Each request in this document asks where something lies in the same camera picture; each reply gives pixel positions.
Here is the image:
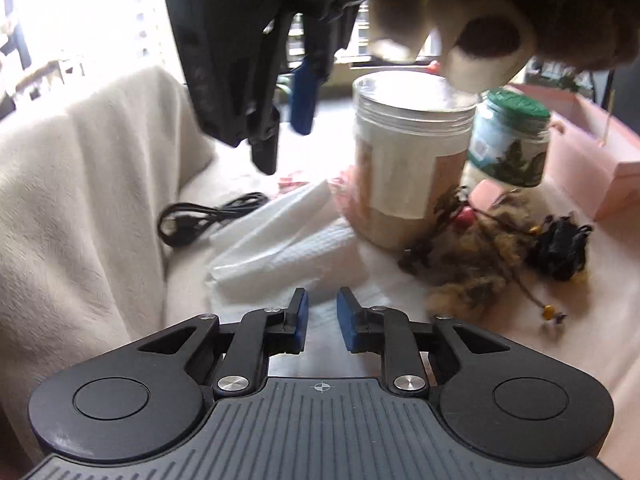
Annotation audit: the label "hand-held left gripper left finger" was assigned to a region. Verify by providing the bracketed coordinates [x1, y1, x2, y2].
[136, 287, 310, 397]

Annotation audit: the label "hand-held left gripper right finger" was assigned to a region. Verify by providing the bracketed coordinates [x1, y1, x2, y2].
[336, 286, 508, 397]

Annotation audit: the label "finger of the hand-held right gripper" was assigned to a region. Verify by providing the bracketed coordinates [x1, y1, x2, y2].
[290, 7, 362, 136]
[245, 10, 293, 176]

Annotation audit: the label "pink box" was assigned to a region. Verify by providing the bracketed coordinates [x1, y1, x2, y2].
[505, 82, 640, 221]

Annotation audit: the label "white paper towels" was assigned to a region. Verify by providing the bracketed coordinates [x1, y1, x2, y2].
[207, 180, 371, 311]

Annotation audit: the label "large clear plastic jar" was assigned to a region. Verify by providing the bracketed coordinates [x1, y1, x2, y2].
[351, 71, 476, 252]

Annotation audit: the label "brown fuzzy beaded accessory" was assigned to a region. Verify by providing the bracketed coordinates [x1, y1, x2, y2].
[397, 185, 568, 328]

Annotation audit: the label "cream blanket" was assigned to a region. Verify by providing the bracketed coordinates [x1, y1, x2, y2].
[0, 65, 216, 376]

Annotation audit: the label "green-lidded glass jar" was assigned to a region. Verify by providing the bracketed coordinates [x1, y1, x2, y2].
[462, 87, 552, 188]

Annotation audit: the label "black fuzzy accessory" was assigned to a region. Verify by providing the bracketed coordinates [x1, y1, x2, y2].
[525, 214, 595, 283]

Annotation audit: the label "black cable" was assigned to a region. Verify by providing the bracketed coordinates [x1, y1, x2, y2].
[157, 191, 268, 247]

